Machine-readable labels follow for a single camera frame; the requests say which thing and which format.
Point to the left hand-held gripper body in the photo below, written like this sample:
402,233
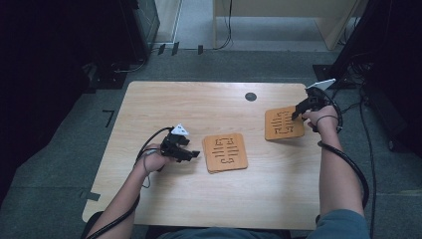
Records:
172,144

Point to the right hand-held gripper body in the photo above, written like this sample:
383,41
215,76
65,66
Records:
316,99

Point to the square wooden coaster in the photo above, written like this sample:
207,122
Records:
242,159
268,114
212,172

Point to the person's right hand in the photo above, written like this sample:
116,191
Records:
323,121

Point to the person's left hand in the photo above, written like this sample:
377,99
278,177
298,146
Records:
152,159

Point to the black round table grommet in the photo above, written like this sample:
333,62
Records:
251,97

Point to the black angled floor tape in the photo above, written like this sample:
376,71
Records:
109,119

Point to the black stand pole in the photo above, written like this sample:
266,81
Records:
361,33

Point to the black caster wheel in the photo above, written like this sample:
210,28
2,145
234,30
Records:
393,145

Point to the black floor tape strip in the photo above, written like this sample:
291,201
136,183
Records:
175,48
161,49
200,49

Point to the grey floor tape piece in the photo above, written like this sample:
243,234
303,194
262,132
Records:
91,195

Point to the person's blue shirt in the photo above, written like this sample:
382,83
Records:
341,225

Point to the dark glass cabinet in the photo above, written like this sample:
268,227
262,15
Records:
147,23

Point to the beige panel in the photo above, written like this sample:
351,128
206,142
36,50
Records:
167,20

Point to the black stand base plate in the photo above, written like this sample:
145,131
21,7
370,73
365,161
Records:
323,74

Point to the black floor base plate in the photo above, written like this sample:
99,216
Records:
111,81

